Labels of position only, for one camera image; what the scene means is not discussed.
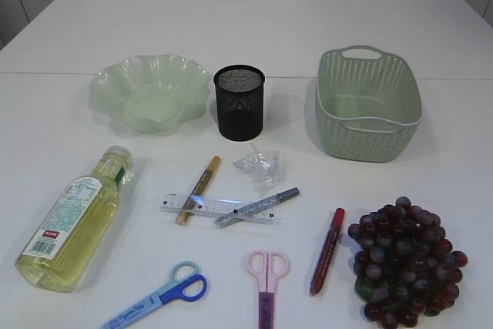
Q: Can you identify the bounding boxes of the black mesh pen cup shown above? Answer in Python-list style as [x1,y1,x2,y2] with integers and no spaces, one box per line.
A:
[213,65,265,142]

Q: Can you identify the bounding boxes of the red marker pen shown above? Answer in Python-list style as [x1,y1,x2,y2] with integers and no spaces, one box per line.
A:
[309,208,345,297]

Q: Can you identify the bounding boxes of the green woven plastic basket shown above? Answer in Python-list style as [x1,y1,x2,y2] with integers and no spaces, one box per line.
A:
[314,45,422,163]

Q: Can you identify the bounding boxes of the clear plastic sheet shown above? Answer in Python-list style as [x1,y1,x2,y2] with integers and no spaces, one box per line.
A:
[233,143,283,195]

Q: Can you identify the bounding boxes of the purple grape bunch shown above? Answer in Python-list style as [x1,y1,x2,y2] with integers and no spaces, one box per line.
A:
[347,196,468,328]

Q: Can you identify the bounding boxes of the blue scissors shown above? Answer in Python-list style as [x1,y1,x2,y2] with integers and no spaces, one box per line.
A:
[101,261,208,329]

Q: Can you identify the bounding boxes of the silver marker pen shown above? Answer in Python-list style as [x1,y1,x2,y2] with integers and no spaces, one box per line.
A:
[213,187,300,229]

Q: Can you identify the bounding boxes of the green wavy glass plate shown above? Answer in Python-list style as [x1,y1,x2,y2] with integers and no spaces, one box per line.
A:
[88,54,212,135]

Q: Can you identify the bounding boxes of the gold marker pen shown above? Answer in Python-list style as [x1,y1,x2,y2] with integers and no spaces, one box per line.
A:
[175,156,221,225]

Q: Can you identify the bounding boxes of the clear plastic ruler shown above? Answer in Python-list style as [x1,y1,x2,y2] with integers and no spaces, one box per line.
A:
[160,193,281,224]

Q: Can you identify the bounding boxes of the yellow tea bottle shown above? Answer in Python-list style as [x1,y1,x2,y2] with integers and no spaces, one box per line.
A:
[15,146,133,293]

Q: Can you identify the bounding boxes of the pink scissors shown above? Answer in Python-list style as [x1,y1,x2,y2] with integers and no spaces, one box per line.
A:
[245,250,290,329]

